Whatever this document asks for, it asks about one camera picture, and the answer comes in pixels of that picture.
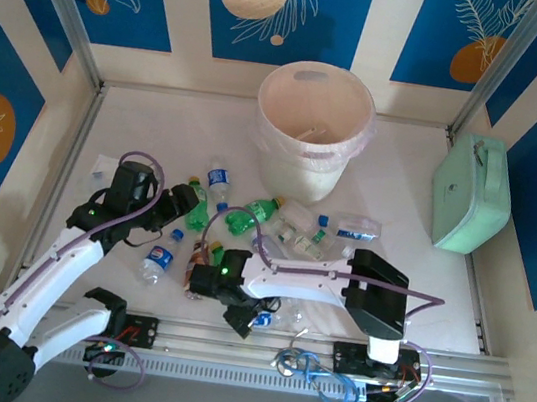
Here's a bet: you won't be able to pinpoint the tall clear bottle blue label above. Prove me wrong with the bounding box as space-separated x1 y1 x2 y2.
248 231 294 262

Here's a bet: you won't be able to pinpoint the green soda bottle yellow cap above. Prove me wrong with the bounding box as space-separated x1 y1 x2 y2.
204 238 231 271
222 188 285 242
178 174 217 234

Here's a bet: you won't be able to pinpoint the thin black right gripper cable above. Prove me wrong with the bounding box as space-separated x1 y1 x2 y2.
256 294 284 316

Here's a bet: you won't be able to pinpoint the small clear plastic packet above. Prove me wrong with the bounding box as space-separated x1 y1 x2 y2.
88 153 127 190

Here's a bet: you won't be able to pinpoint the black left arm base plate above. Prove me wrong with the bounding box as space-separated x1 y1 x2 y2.
115 312 162 352

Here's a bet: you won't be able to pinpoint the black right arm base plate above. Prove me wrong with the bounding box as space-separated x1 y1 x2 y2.
327 338 427 387

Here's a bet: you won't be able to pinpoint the white ribbed plastic bin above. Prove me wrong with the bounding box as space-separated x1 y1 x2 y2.
242 55 383 211

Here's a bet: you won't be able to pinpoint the mint green zip case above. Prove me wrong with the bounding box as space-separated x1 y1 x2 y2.
422 129 522 261

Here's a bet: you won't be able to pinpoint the clear bottle green white label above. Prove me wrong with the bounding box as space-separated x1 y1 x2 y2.
288 232 331 264
271 221 296 246
273 197 340 248

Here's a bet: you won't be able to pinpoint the clear plastic bin liner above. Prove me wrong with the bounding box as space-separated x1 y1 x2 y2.
242 100 381 187

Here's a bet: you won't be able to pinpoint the blue cable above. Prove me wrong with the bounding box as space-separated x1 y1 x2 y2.
268 346 368 402

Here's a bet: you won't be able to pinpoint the aluminium front rail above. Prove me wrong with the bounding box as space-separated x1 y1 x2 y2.
0 282 522 402

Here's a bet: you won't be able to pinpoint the small clear bottle blue cap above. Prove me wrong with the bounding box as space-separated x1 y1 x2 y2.
201 155 238 214

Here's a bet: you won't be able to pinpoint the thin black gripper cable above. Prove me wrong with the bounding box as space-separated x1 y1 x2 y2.
256 294 284 316
122 217 170 253

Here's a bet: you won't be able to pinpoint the clear cola bottle blue cap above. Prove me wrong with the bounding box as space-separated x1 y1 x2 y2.
137 223 187 290

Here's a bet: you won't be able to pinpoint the slotted grey cable duct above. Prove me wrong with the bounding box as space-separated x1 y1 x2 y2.
0 326 374 402

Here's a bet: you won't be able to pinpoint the orange brown tea bottle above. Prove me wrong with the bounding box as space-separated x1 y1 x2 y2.
181 237 216 304

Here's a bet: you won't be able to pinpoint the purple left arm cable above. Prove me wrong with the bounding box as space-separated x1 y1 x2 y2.
0 130 178 402

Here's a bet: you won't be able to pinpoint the thin black left gripper cable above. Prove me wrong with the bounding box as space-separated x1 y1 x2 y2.
122 217 170 253

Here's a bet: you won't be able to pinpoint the clear bottle thin blue label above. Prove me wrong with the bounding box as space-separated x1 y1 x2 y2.
314 208 384 247

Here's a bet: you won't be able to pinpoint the crushed clear bottle blue label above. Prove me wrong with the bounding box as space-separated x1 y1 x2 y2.
249 293 318 338

